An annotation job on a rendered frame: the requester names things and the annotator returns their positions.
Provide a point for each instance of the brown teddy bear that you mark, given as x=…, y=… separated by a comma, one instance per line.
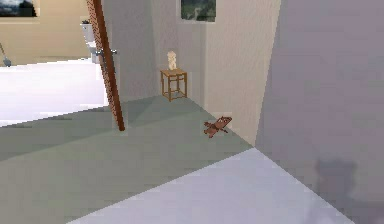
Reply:
x=216, y=126

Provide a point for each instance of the small wooden side table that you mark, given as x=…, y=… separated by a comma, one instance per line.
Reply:
x=173, y=83

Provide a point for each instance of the pale beige statuette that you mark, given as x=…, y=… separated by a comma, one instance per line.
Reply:
x=172, y=60

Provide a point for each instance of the dark green framed picture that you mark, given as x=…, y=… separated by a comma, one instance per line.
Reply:
x=198, y=9

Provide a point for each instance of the grey toilet brush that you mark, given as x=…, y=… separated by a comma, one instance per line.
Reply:
x=5, y=57

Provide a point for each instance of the dark framed landscape picture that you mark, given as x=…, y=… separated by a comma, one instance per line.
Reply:
x=17, y=7

